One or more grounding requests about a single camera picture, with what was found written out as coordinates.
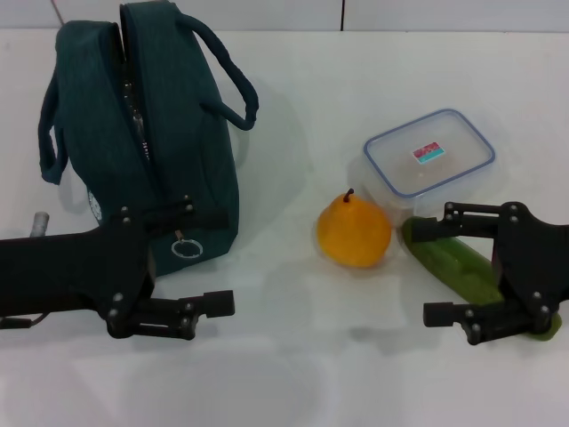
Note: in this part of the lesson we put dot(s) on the dark teal insulated lunch bag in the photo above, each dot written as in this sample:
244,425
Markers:
186,147

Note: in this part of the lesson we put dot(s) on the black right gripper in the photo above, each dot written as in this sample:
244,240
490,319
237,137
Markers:
538,267

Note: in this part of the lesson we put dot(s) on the orange yellow pear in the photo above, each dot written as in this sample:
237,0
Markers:
353,236

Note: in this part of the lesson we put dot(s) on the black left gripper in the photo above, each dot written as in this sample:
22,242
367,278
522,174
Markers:
66,271

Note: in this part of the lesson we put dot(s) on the green cucumber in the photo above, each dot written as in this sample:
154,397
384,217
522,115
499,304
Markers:
462,262

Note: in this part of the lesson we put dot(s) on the clear blue-rimmed plastic food box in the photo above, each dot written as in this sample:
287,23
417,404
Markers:
427,155

